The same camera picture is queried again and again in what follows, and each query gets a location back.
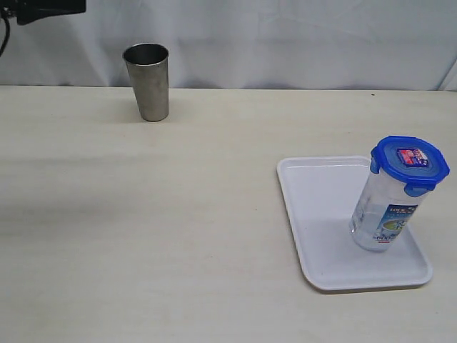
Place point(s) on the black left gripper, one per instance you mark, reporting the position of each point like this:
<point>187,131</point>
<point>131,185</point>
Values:
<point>34,10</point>

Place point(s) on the stainless steel cup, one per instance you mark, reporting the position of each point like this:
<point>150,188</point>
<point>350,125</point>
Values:
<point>147,66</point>

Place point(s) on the clear plastic tall container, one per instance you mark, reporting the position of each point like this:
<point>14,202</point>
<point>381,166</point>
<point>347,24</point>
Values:
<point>382,212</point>

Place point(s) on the blue plastic lid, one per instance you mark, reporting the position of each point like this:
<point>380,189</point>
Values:
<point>419,165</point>

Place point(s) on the white plastic tray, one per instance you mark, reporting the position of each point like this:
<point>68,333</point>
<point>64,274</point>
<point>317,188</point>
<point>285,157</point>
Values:
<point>320,195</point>

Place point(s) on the white curtain backdrop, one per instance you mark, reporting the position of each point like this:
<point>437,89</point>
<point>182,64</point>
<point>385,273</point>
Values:
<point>245,44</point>

